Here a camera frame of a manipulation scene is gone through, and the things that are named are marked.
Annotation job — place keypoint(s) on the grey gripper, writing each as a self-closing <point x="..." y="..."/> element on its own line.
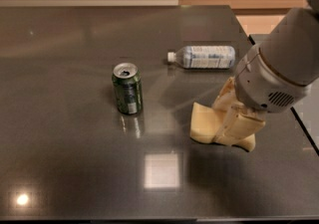
<point x="265" y="84"/>

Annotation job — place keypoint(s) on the yellow sponge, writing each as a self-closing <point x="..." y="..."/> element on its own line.
<point x="204" y="124"/>

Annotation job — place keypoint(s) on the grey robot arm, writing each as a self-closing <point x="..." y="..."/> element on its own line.
<point x="292" y="48"/>

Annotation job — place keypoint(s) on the clear plastic water bottle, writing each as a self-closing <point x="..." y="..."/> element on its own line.
<point x="203" y="57"/>

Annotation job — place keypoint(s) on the green soda can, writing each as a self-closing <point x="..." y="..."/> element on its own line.
<point x="127" y="84"/>

